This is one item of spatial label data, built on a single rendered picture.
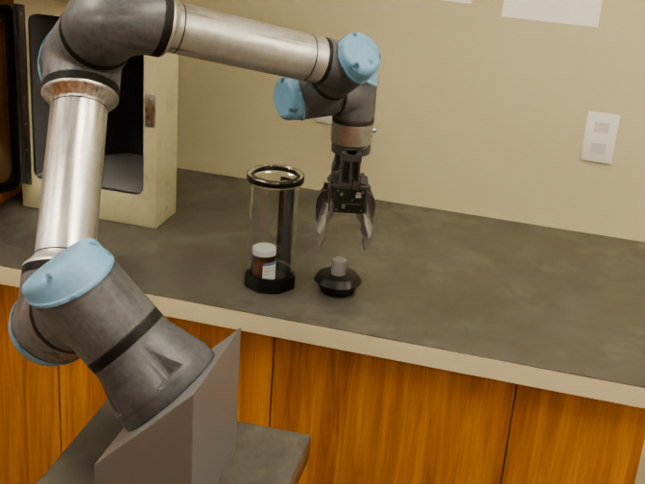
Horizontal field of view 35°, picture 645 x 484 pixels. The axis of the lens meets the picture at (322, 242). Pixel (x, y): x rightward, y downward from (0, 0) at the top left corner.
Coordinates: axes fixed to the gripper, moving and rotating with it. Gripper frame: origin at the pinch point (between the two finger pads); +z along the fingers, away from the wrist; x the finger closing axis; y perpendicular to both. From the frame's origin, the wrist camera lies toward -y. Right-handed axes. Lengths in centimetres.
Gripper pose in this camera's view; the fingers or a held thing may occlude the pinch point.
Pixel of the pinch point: (342, 241)
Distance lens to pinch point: 195.2
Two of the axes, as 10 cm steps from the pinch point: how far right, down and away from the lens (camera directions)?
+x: 10.0, 0.6, 0.3
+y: 0.1, 3.8, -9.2
